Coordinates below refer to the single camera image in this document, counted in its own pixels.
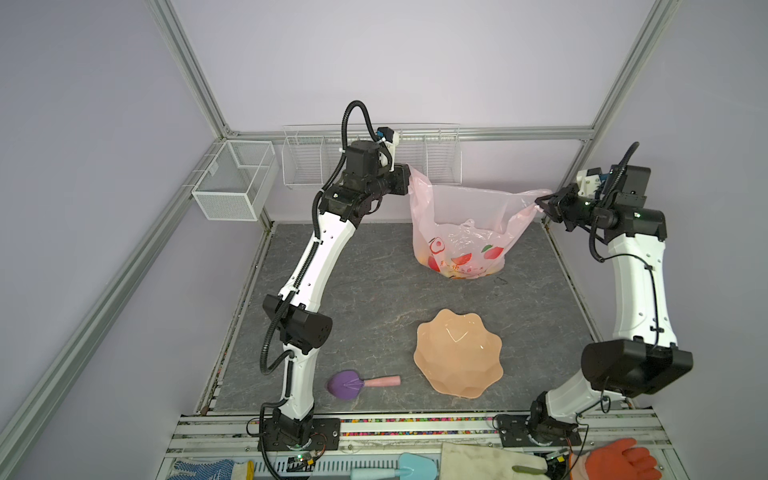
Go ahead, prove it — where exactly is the pink plastic bag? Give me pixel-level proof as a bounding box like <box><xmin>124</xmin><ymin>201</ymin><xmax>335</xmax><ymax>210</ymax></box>
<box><xmin>408</xmin><ymin>169</ymin><xmax>551</xmax><ymax>279</ymax></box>

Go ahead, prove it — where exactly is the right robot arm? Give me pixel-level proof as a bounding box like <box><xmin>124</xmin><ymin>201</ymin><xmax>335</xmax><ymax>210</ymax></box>
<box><xmin>528</xmin><ymin>185</ymin><xmax>693</xmax><ymax>437</ymax></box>

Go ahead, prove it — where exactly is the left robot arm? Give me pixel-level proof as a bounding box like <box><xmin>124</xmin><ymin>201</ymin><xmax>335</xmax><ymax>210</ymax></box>
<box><xmin>258</xmin><ymin>138</ymin><xmax>410</xmax><ymax>446</ymax></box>

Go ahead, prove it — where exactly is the small white mesh basket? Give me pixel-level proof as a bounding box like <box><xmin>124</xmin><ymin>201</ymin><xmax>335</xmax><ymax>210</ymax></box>
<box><xmin>192</xmin><ymin>140</ymin><xmax>279</xmax><ymax>222</ymax></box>

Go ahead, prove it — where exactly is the beige wavy fruit plate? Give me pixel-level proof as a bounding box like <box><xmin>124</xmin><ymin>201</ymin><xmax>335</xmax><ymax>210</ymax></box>
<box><xmin>413</xmin><ymin>309</ymin><xmax>504</xmax><ymax>399</ymax></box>

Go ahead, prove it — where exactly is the orange rubber glove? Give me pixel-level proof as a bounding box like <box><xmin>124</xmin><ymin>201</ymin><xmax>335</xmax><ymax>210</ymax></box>
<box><xmin>566</xmin><ymin>438</ymin><xmax>662</xmax><ymax>480</ymax></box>

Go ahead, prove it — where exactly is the beige cloth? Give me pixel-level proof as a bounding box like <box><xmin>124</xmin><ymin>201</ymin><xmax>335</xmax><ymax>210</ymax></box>
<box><xmin>438</xmin><ymin>443</ymin><xmax>549</xmax><ymax>480</ymax></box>

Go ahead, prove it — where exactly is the teal spatula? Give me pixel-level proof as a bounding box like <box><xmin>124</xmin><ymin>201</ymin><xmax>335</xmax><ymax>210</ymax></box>
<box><xmin>350</xmin><ymin>453</ymin><xmax>439</xmax><ymax>480</ymax></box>

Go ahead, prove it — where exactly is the blue white knit glove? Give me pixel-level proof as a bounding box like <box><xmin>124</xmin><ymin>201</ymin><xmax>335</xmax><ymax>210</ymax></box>
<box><xmin>168</xmin><ymin>459</ymin><xmax>235</xmax><ymax>480</ymax></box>

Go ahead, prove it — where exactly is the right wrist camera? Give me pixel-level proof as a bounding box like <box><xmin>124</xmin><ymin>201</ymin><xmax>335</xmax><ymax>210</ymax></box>
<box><xmin>575</xmin><ymin>168</ymin><xmax>609</xmax><ymax>200</ymax></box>

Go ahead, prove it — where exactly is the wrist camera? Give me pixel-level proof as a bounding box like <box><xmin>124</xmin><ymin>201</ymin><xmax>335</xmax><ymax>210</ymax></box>
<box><xmin>575</xmin><ymin>168</ymin><xmax>609</xmax><ymax>200</ymax></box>
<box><xmin>375</xmin><ymin>126</ymin><xmax>400</xmax><ymax>165</ymax></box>

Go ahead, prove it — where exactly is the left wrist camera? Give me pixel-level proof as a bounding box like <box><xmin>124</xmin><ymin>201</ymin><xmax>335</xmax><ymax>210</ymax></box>
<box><xmin>375</xmin><ymin>126</ymin><xmax>400</xmax><ymax>165</ymax></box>

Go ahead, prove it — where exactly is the black corrugated cable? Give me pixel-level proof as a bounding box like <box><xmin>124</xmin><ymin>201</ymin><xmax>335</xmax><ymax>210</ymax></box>
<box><xmin>259</xmin><ymin>100</ymin><xmax>385</xmax><ymax>376</ymax></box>

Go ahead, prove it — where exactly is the long white wire basket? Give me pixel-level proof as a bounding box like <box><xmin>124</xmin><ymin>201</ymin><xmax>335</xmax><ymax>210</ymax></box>
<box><xmin>281</xmin><ymin>123</ymin><xmax>463</xmax><ymax>191</ymax></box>

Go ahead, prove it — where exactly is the purple scoop pink handle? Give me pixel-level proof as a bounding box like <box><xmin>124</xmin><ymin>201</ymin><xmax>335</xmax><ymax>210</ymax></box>
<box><xmin>326</xmin><ymin>370</ymin><xmax>401</xmax><ymax>400</ymax></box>

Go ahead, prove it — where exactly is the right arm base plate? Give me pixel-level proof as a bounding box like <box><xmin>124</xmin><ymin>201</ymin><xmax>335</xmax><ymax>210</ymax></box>
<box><xmin>492</xmin><ymin>414</ymin><xmax>583</xmax><ymax>447</ymax></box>

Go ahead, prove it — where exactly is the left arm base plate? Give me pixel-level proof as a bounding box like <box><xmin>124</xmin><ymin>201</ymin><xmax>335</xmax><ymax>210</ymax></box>
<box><xmin>259</xmin><ymin>417</ymin><xmax>341</xmax><ymax>452</ymax></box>

